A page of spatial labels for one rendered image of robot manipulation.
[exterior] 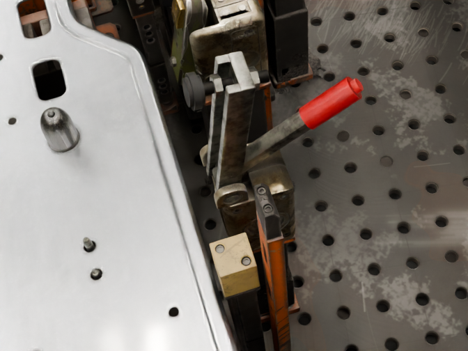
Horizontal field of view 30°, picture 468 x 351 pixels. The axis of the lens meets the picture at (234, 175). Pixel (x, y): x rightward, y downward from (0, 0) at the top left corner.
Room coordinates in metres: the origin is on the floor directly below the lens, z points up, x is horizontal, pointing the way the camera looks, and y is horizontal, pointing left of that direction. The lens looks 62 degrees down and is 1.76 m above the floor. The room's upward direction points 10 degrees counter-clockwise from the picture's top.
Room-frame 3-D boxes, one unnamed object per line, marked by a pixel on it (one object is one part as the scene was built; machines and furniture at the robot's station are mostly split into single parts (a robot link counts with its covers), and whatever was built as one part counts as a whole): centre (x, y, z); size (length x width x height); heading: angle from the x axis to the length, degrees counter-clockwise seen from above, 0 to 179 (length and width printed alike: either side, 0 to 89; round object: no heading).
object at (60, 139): (0.47, 0.17, 1.02); 0.03 x 0.03 x 0.07
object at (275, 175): (0.37, -0.02, 0.88); 0.07 x 0.06 x 0.35; 98
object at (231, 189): (0.35, 0.01, 1.06); 0.03 x 0.01 x 0.03; 98
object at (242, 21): (0.55, -0.02, 0.88); 0.11 x 0.09 x 0.37; 98
